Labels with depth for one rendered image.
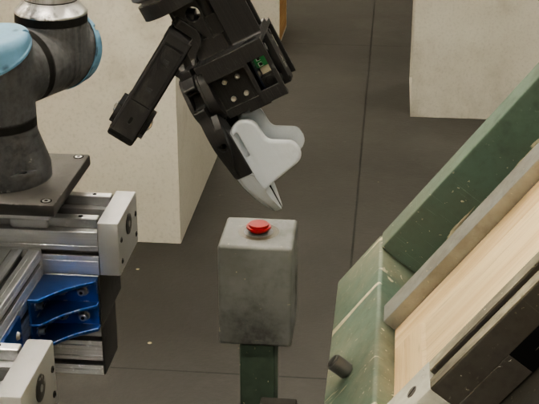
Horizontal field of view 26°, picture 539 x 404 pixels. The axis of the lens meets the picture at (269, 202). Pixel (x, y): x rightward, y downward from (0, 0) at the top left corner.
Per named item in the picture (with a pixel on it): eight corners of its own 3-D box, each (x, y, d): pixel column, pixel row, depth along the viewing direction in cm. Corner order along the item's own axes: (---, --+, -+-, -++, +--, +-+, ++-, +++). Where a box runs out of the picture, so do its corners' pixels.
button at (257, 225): (248, 229, 193) (248, 218, 193) (272, 230, 193) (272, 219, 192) (245, 239, 190) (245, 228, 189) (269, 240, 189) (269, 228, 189)
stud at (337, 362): (342, 373, 165) (326, 361, 165) (354, 361, 164) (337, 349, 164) (342, 382, 163) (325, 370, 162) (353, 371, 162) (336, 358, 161)
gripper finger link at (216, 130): (249, 179, 98) (200, 88, 95) (233, 187, 98) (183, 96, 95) (257, 159, 102) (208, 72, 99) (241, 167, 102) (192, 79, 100)
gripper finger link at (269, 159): (323, 200, 99) (273, 107, 96) (262, 228, 101) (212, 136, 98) (326, 187, 102) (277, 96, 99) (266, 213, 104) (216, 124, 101)
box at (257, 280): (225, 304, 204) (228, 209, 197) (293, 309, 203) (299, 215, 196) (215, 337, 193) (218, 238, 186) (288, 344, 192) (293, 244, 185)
